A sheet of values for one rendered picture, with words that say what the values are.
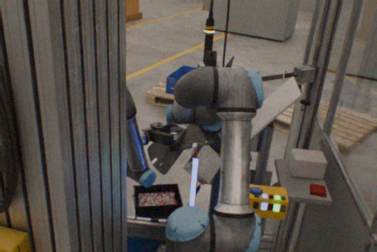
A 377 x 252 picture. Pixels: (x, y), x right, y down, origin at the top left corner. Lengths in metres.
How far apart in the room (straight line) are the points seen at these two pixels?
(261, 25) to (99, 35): 8.37
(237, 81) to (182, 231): 0.43
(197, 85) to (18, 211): 0.56
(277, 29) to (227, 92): 7.85
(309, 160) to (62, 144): 1.62
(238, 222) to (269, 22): 7.98
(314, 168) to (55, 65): 1.71
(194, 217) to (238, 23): 8.22
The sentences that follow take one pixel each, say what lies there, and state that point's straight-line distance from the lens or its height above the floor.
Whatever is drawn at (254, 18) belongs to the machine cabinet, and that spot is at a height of 0.44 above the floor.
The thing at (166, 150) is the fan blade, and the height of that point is 1.00.
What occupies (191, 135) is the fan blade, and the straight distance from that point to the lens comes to 1.68.
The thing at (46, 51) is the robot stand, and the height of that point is 1.81.
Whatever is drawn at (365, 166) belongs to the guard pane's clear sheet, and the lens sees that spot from 1.81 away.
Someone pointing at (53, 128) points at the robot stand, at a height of 1.69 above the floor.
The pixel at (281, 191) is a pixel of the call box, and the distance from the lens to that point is 1.61.
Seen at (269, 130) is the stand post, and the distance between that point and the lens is 1.96.
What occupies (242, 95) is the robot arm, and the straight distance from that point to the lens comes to 1.08.
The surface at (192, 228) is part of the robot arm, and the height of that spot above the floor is 1.27.
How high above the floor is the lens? 1.96
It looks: 26 degrees down
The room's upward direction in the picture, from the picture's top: 4 degrees clockwise
